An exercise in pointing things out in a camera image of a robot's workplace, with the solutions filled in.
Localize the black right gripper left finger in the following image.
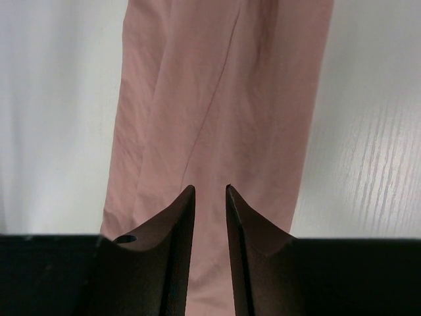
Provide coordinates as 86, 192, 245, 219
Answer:
84, 185, 195, 315

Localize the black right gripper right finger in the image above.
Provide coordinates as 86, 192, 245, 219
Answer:
226, 184, 318, 315

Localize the dusty pink graphic t-shirt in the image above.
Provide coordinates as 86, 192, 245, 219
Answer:
101, 1, 333, 315

